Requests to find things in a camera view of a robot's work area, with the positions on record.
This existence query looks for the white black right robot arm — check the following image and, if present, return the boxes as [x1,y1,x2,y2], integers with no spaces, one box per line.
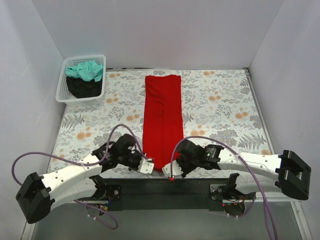
[162,137,312,201]

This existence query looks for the red t shirt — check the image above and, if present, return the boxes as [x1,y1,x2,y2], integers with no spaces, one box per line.
[142,74,184,172]

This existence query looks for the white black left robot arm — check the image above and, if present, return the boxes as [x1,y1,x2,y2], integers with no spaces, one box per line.
[15,134,154,224]

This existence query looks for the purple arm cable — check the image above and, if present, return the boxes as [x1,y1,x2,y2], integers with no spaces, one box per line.
[11,124,148,230]
[168,136,279,240]

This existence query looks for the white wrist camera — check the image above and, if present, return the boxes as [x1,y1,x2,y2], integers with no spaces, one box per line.
[137,158,155,174]
[162,160,183,179]

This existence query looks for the aluminium front rail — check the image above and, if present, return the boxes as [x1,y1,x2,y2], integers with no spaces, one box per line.
[49,179,298,210]

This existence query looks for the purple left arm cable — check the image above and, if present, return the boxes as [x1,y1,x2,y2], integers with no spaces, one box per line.
[11,124,148,230]

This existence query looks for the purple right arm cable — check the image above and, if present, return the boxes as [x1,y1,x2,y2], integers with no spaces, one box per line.
[168,136,279,240]

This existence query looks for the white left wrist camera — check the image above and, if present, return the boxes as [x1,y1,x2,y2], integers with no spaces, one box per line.
[137,158,155,174]

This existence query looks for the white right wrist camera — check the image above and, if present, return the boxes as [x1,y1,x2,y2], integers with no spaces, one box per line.
[162,160,183,179]

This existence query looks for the teal t shirt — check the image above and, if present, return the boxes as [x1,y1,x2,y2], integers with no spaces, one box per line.
[65,60,104,82]

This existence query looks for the white plastic laundry basket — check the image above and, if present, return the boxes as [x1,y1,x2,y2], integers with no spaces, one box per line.
[55,54,106,107]

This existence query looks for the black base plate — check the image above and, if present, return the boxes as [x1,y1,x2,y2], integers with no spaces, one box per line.
[82,177,254,211]

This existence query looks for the black t shirt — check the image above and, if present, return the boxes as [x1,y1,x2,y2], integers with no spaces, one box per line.
[66,76,102,99]

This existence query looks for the floral patterned table mat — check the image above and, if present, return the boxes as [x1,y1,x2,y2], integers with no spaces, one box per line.
[47,70,273,172]

